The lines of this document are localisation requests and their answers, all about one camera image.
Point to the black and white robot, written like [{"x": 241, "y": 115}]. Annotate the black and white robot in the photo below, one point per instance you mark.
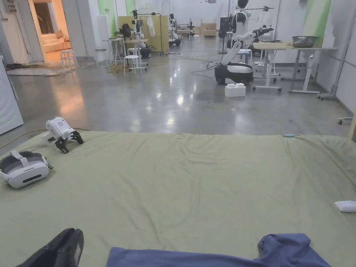
[{"x": 173, "y": 30}]

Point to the white headset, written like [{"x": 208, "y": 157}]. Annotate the white headset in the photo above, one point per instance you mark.
[{"x": 26, "y": 169}]

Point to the small teal object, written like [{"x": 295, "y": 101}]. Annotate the small teal object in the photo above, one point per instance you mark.
[{"x": 288, "y": 136}]

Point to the bed with pale green sheet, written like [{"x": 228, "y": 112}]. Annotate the bed with pale green sheet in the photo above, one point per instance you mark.
[{"x": 178, "y": 180}]

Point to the spare hand-held gripper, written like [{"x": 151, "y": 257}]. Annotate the spare hand-held gripper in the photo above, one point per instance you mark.
[{"x": 59, "y": 128}]

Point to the dark blue shirt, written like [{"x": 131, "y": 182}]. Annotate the dark blue shirt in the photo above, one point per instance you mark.
[{"x": 194, "y": 257}]

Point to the clothes rack with white shirt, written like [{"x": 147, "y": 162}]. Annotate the clothes rack with white shirt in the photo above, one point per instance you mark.
[{"x": 150, "y": 25}]

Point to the small white device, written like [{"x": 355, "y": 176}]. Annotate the small white device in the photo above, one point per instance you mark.
[{"x": 346, "y": 206}]

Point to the white wheeled humanoid robot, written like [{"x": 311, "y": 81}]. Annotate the white wheeled humanoid robot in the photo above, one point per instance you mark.
[{"x": 236, "y": 69}]

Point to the wooden carton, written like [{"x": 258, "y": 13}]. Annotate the wooden carton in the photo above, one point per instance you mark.
[{"x": 208, "y": 30}]

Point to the white sofa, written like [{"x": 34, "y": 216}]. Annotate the white sofa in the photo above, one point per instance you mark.
[{"x": 54, "y": 43}]

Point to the white washing machine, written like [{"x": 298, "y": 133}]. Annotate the white washing machine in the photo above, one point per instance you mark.
[{"x": 7, "y": 105}]

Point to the white robot with black arms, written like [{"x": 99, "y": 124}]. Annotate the white robot with black arms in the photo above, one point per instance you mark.
[{"x": 136, "y": 30}]

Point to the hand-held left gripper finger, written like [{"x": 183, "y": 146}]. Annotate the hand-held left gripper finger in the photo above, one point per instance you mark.
[
  {"x": 78, "y": 247},
  {"x": 52, "y": 251}
]

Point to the white box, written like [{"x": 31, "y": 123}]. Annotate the white box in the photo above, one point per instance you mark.
[{"x": 235, "y": 90}]

